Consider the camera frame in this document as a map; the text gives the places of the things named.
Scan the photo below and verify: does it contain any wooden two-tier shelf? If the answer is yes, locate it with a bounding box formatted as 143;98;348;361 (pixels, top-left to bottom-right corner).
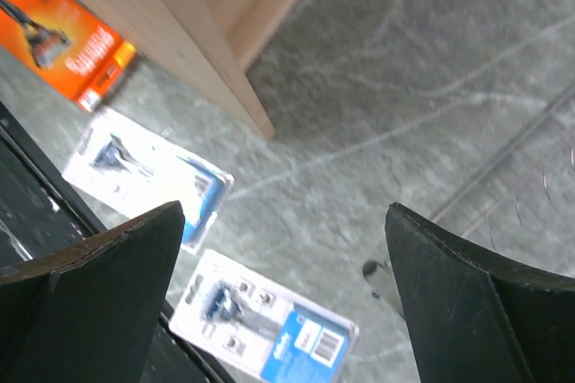
81;0;297;139

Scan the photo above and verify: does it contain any metal dish rack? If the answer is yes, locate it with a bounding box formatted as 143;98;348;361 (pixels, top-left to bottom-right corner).
361;76;575;316

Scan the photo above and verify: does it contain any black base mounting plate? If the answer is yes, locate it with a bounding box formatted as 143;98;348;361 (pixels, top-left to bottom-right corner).
1;109;231;382

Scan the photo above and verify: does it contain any lower orange razor box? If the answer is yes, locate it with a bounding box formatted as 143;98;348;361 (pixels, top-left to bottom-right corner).
1;0;137;112

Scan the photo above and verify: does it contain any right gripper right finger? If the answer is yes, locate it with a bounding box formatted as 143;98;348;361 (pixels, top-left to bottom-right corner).
385;202;574;382

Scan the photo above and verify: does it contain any blue razor blister pack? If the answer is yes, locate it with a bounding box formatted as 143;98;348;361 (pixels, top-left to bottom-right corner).
169;249;359;382
62;108;234;254

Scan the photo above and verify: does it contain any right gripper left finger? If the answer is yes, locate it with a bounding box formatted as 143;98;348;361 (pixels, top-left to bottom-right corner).
1;201;184;382

